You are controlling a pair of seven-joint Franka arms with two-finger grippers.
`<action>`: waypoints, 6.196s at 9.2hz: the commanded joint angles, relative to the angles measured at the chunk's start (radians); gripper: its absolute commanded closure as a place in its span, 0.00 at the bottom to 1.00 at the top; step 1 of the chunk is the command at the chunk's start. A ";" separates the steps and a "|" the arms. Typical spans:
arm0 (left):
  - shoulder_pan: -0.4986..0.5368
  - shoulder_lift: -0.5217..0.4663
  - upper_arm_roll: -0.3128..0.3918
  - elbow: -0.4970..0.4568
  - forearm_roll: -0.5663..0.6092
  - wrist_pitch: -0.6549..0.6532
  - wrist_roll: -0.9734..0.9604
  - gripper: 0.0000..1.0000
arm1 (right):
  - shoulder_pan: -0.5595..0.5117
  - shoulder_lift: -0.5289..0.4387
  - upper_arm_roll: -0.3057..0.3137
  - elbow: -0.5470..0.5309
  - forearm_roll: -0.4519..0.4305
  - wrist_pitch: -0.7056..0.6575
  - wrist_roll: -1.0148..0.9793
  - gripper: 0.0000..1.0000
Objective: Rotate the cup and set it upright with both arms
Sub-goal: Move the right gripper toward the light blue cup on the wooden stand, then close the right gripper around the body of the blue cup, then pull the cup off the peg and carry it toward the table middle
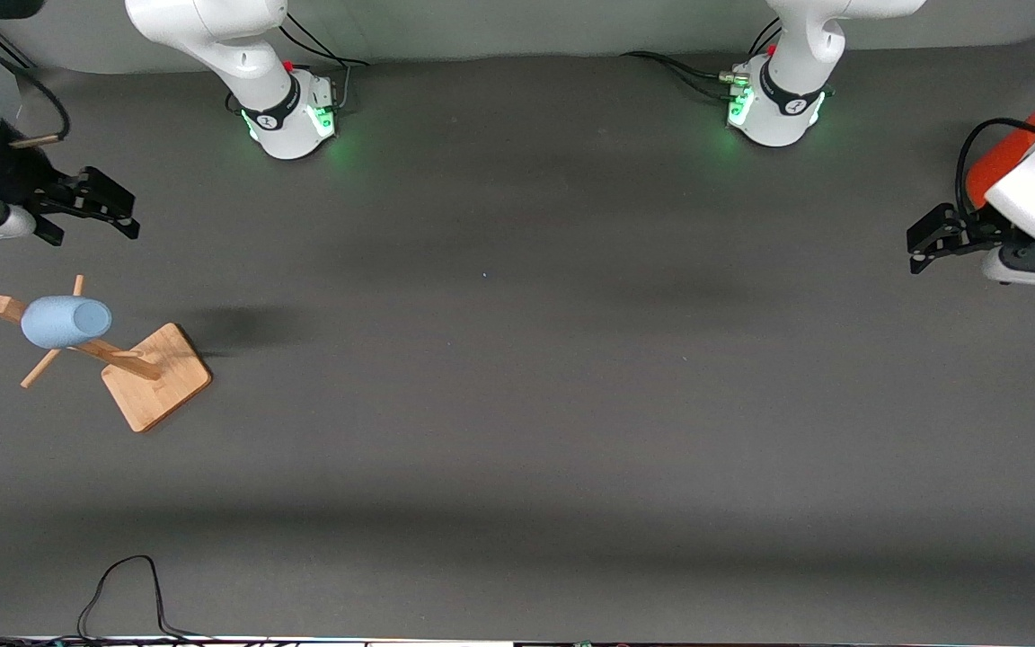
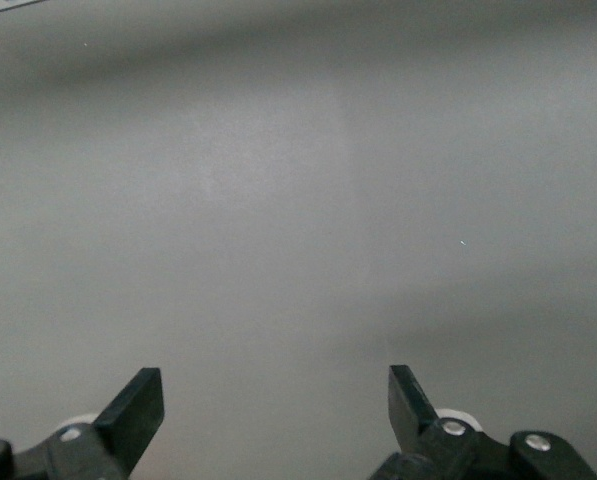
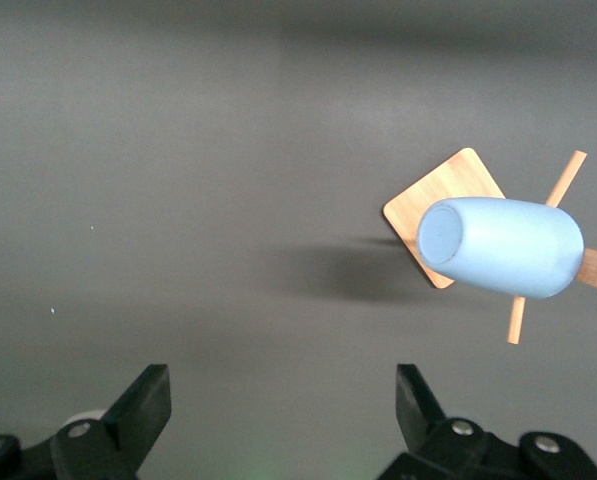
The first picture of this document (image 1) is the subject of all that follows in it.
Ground light blue cup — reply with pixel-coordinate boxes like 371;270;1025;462
21;296;113;350

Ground orange drink can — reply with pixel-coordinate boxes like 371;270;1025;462
968;103;1035;210

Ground black left arm base cables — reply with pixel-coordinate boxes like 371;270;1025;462
621;18;783;100

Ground wooden cup stand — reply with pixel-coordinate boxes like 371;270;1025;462
0;275;213;434

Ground black cable at table edge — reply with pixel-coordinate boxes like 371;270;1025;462
0;554;213;647

